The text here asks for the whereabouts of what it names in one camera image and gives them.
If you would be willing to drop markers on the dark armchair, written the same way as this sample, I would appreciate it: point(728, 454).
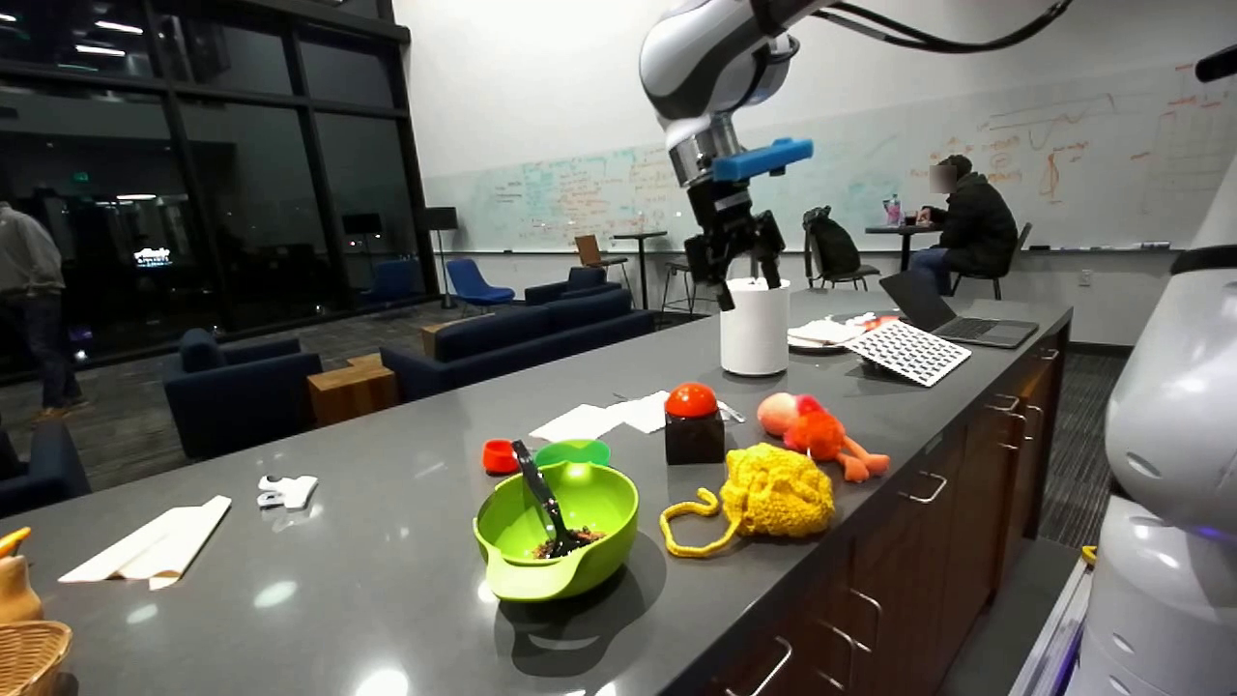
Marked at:
point(40, 475)

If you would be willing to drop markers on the large green spouted bowl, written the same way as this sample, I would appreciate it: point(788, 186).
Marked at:
point(515, 526)

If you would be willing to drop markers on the white paper towel roll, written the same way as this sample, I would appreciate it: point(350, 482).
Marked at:
point(750, 331)

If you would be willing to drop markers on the dark chair of seated person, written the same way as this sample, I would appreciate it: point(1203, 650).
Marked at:
point(1016, 255)

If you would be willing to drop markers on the pink bottle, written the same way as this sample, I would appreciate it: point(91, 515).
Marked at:
point(891, 210)

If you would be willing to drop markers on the orange pink plush toy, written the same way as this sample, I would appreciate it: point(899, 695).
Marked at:
point(818, 431)

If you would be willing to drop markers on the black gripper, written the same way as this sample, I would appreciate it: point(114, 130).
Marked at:
point(725, 227)

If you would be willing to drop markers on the folded white napkin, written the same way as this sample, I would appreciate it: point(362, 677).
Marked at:
point(157, 542)

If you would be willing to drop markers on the dark high table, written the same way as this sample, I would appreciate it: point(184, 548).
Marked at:
point(903, 235)

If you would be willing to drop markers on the brown counter cabinet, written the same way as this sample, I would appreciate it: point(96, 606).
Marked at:
point(903, 556)

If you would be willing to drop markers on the brown bean food mix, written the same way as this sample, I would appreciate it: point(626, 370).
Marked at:
point(585, 534)

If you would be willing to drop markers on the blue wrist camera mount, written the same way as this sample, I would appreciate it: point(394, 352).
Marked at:
point(760, 160)

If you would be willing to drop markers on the wooden cube side table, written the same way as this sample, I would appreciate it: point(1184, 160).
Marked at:
point(350, 389)

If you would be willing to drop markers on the navy sofa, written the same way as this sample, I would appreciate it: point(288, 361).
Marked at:
point(515, 337)

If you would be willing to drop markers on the crumpled white wrapper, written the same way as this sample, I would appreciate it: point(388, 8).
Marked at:
point(288, 491)

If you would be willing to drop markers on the dark open laptop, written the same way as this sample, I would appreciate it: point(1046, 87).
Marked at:
point(979, 331)

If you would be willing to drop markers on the seated person in dark jacket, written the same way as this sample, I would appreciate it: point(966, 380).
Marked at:
point(971, 227)

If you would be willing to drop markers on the black backpack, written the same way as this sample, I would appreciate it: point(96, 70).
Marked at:
point(832, 250)

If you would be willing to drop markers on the black box with red dome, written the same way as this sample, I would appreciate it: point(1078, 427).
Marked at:
point(692, 431)

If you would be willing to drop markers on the white purple panel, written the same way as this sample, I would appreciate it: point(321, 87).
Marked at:
point(1046, 638)

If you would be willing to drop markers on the blue lounge chair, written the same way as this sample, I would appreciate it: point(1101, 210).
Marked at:
point(471, 284)

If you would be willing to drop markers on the small clear plastic piece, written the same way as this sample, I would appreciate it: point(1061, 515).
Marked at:
point(733, 413)

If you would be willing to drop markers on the round dark bistro table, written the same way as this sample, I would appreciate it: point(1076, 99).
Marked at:
point(638, 254)

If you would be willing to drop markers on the tan chair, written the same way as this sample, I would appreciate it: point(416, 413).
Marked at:
point(589, 254)

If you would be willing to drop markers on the white keyboard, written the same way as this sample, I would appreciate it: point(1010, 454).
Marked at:
point(909, 352)

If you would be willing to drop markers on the yellow knitted net bag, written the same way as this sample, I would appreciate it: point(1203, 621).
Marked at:
point(773, 495)

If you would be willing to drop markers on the navy armchair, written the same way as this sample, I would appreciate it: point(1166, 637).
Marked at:
point(237, 393)

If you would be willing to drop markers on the small green cup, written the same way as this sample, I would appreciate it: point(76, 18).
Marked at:
point(573, 454)

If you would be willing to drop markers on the standing person in grey top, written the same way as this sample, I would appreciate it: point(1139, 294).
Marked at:
point(28, 294)

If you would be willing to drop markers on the black plastic spoon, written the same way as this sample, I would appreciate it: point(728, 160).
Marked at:
point(545, 504)

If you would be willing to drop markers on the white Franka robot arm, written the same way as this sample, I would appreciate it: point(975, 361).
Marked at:
point(702, 53)

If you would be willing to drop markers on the tan wooden figure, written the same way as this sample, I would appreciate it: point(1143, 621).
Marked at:
point(18, 585)

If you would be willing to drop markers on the small red cup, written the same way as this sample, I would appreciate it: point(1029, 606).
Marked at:
point(500, 457)

